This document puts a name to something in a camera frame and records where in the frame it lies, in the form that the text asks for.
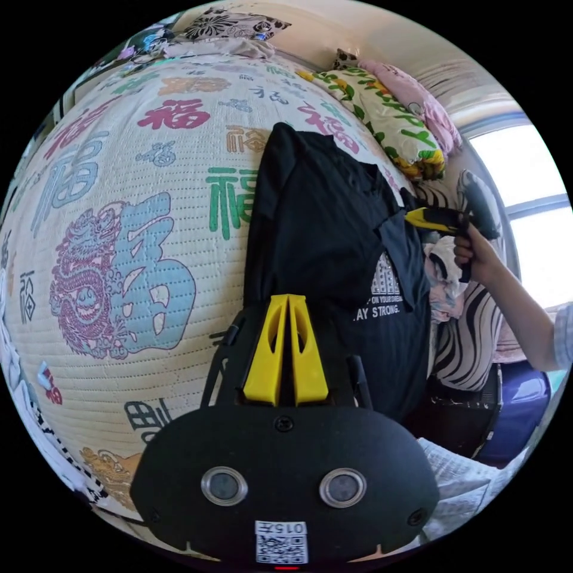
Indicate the person's right hand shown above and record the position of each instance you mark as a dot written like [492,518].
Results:
[476,255]

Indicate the rolled green yellow floral blanket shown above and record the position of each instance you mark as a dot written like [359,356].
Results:
[394,121]

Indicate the person's right forearm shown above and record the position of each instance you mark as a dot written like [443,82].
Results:
[519,313]

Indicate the black white floral pillow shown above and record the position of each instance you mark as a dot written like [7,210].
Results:
[233,24]

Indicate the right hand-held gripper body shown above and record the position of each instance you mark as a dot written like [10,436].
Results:
[481,201]

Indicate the person's body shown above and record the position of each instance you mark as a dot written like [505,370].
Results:
[465,483]

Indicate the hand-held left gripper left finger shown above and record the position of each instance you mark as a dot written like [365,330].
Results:
[264,358]

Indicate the black t-shirt with white print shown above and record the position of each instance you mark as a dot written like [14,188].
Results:
[322,215]

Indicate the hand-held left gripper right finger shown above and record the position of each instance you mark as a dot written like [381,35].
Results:
[309,362]

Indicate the rolled pink blanket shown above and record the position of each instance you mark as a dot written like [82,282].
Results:
[425,103]

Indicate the bed with printed quilt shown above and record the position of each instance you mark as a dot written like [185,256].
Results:
[179,380]

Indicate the window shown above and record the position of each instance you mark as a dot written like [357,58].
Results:
[532,179]

